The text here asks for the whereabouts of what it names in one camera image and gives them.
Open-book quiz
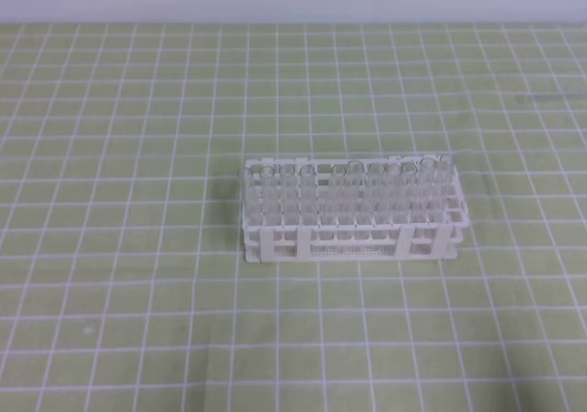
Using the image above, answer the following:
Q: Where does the clear test tube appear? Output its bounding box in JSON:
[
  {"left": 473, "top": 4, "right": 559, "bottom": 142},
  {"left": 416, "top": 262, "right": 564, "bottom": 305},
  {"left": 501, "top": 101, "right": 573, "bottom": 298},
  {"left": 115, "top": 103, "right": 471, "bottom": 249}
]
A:
[{"left": 434, "top": 154, "right": 454, "bottom": 220}]

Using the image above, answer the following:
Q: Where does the clear tube rightmost in rack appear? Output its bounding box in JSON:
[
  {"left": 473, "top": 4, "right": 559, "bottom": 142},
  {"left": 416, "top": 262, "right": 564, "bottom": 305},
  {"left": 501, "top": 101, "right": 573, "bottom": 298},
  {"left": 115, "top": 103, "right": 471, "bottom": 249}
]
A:
[{"left": 413, "top": 157, "right": 440, "bottom": 223}]

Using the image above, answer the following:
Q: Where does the white test tube rack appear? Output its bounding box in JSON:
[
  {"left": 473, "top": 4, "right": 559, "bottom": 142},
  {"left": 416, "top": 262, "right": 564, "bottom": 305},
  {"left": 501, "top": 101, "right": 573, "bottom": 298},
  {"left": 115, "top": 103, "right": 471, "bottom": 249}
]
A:
[{"left": 241, "top": 154, "right": 470, "bottom": 262}]

